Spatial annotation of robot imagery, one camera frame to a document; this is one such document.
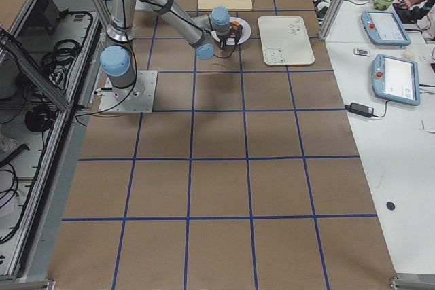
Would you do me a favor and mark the near blue teach pendant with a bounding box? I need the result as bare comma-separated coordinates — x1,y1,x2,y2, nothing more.
371,54,421,106

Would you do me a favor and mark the black power adapter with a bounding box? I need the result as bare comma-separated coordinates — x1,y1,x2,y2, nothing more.
347,103,374,118

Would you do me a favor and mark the blue teach pendant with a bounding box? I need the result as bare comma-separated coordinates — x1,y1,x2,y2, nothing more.
360,11,411,46
371,54,421,106

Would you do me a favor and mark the far blue teach pendant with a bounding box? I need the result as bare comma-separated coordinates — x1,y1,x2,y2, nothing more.
360,11,411,46

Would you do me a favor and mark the cream bear tray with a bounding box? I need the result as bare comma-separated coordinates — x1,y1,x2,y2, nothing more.
258,16,315,66

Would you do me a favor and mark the white round plate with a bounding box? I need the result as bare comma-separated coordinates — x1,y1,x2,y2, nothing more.
211,16,251,46

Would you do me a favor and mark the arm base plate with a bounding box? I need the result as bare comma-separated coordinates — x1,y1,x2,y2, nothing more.
98,70,158,114

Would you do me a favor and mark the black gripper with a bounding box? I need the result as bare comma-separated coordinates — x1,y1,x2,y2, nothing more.
229,21,243,39

